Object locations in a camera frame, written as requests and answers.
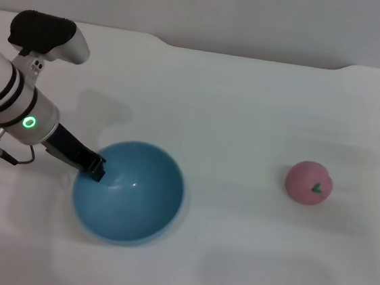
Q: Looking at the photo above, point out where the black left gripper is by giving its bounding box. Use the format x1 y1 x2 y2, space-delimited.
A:
39 121 112 184

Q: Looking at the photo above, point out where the blue bowl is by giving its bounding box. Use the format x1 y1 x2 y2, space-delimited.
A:
67 134 189 253

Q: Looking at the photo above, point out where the pink toy peach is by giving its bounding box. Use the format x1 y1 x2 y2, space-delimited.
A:
283 158 337 209

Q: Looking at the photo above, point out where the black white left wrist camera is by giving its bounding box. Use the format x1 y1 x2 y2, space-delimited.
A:
3 7 96 89

